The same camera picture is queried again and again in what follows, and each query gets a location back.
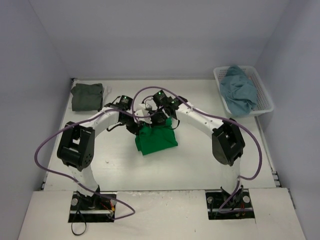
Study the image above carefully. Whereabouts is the grey green t shirt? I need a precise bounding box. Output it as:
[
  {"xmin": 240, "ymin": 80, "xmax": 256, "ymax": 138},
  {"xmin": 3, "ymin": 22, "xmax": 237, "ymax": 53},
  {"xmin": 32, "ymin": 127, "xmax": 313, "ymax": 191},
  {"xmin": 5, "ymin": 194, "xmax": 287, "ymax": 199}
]
[{"xmin": 70, "ymin": 83, "xmax": 104, "ymax": 112}]

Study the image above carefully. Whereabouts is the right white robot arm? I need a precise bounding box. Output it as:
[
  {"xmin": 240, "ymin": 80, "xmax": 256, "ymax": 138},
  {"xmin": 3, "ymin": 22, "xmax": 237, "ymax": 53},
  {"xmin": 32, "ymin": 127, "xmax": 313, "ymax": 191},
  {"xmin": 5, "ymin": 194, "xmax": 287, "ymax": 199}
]
[{"xmin": 152, "ymin": 90, "xmax": 245, "ymax": 206}]

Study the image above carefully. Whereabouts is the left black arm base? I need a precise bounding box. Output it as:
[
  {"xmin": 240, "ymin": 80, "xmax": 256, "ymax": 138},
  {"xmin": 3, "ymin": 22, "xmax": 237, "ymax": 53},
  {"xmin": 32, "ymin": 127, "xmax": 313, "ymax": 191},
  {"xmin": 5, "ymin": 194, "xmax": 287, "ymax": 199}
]
[{"xmin": 68, "ymin": 191, "xmax": 117, "ymax": 223}]

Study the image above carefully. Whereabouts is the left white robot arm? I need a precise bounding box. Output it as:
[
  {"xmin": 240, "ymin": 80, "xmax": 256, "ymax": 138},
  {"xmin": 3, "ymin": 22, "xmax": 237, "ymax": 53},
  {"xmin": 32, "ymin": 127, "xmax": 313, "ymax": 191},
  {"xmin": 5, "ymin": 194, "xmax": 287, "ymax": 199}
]
[{"xmin": 57, "ymin": 95, "xmax": 141, "ymax": 210}]

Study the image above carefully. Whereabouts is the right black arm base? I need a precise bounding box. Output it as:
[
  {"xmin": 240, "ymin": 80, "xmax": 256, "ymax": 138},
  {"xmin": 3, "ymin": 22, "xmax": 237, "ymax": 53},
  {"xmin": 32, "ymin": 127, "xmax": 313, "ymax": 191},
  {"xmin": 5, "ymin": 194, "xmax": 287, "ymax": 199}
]
[{"xmin": 205, "ymin": 186, "xmax": 255, "ymax": 221}]

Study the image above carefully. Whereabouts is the blue t shirt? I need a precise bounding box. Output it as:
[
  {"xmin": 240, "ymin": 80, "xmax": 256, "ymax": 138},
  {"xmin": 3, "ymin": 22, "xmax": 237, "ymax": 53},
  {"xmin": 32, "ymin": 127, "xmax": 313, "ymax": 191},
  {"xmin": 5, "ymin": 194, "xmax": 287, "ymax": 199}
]
[{"xmin": 219, "ymin": 65, "xmax": 258, "ymax": 117}]

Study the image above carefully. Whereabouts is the white laundry basket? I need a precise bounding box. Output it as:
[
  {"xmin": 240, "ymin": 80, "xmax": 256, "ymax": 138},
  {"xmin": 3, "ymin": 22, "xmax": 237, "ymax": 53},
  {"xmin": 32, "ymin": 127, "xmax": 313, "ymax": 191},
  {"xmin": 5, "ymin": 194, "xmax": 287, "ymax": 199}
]
[{"xmin": 213, "ymin": 65, "xmax": 274, "ymax": 117}]

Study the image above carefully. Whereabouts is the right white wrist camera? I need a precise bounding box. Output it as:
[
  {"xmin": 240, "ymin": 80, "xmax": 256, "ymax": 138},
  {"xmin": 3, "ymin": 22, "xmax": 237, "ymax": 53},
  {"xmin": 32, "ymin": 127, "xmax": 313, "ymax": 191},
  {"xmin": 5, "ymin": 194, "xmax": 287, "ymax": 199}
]
[{"xmin": 141, "ymin": 97, "xmax": 153, "ymax": 111}]

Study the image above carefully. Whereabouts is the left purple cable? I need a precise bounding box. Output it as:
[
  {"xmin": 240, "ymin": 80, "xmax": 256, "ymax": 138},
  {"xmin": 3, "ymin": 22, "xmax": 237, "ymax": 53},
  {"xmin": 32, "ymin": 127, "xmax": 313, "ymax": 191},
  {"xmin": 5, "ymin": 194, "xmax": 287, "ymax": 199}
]
[{"xmin": 34, "ymin": 107, "xmax": 151, "ymax": 221}]

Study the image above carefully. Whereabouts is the purple cable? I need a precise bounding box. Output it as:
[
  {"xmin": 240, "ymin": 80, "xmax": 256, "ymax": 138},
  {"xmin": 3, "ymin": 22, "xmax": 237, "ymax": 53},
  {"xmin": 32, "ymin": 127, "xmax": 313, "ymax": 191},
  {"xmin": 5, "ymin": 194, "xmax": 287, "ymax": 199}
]
[
  {"xmin": 34, "ymin": 107, "xmax": 151, "ymax": 221},
  {"xmin": 132, "ymin": 86, "xmax": 263, "ymax": 213}
]

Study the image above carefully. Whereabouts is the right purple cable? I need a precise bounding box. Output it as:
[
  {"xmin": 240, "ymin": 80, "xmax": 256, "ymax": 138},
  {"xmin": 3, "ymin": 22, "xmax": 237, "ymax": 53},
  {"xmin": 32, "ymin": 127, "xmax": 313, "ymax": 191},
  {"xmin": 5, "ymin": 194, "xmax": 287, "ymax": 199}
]
[{"xmin": 132, "ymin": 86, "xmax": 263, "ymax": 213}]

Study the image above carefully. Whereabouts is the black thin looped cable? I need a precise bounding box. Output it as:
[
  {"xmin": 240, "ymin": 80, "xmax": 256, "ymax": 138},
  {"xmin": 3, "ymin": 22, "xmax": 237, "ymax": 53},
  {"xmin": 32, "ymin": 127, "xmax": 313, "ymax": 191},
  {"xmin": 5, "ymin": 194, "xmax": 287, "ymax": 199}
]
[{"xmin": 70, "ymin": 209, "xmax": 88, "ymax": 236}]

